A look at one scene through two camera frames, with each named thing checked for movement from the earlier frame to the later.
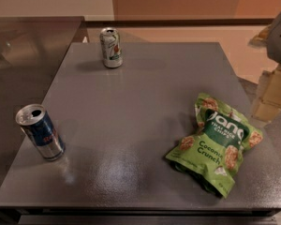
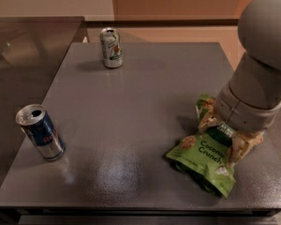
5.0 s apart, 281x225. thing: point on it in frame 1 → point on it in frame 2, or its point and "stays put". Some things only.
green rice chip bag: (211, 153) stays put
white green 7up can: (110, 42) stays put
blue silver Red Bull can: (38, 124) stays put
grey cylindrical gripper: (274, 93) → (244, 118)
